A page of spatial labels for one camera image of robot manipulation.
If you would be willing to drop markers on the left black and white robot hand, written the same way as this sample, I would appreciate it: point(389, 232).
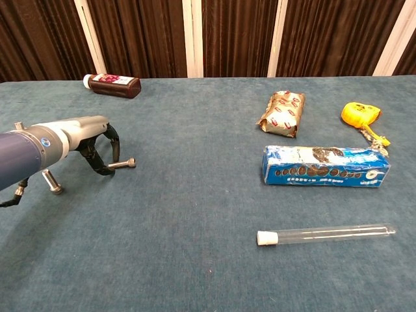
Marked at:
point(87, 130)

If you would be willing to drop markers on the silver bolt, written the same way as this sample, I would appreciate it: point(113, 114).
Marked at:
point(125, 163)
point(52, 182)

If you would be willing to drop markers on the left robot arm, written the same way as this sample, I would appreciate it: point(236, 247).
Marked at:
point(22, 152)

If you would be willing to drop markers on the dark red juice bottle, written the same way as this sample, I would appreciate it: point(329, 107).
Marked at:
point(113, 87)

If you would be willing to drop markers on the dark brown pleated curtain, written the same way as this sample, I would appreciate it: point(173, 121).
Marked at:
point(146, 35)

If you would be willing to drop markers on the blue felt table cover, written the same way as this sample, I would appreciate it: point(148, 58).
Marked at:
point(195, 211)

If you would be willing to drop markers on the beige snack packet red print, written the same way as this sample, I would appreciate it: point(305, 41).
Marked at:
point(282, 113)

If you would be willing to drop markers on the clear test tube white stopper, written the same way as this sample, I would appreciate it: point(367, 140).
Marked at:
point(266, 238)

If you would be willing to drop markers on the blue cookie box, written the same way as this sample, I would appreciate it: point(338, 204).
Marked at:
point(325, 169)

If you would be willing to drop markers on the yellow tape measure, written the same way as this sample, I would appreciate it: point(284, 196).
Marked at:
point(357, 113)

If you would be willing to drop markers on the white frame post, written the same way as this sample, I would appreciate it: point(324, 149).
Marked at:
point(193, 38)
point(89, 35)
point(393, 38)
point(277, 38)

